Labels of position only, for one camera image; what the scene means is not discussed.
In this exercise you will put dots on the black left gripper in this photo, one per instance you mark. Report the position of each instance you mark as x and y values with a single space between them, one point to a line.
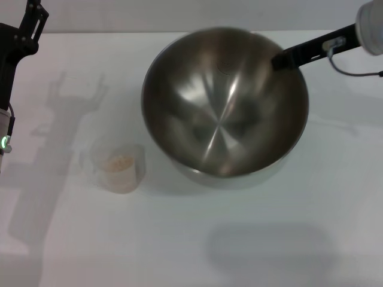
7 59

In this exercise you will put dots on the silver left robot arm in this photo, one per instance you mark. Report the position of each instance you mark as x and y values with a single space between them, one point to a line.
3 131

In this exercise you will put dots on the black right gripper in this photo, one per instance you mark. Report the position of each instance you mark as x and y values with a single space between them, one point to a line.
335 39

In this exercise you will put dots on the stainless steel mixing bowl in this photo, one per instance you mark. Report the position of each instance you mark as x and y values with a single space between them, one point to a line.
224 119

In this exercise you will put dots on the white rice grains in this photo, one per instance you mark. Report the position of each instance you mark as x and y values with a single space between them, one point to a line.
119 163

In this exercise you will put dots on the clear plastic measuring cup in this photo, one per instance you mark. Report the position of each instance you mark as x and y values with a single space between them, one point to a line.
122 182

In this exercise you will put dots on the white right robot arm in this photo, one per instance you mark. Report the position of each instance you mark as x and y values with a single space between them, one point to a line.
371 27

